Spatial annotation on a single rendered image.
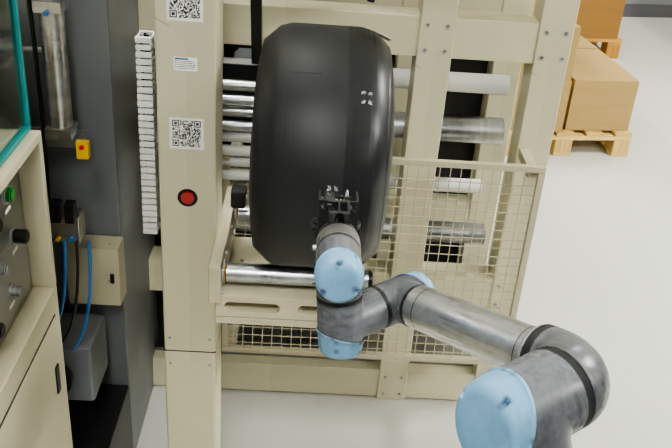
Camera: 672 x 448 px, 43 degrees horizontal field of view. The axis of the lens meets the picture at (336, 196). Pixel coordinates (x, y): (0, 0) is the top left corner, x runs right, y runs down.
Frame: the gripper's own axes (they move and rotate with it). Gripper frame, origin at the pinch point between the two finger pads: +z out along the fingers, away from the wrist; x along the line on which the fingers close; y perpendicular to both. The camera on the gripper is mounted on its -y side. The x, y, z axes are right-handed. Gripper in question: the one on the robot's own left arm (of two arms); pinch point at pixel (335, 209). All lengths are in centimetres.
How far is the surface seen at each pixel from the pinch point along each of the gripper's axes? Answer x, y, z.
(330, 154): 1.4, 8.0, 9.1
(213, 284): 25.3, -27.9, 19.4
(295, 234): 7.5, -10.5, 10.5
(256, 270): 16.0, -26.0, 23.8
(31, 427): 59, -50, -6
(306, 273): 4.5, -26.0, 23.7
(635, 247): -152, -96, 212
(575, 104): -144, -54, 312
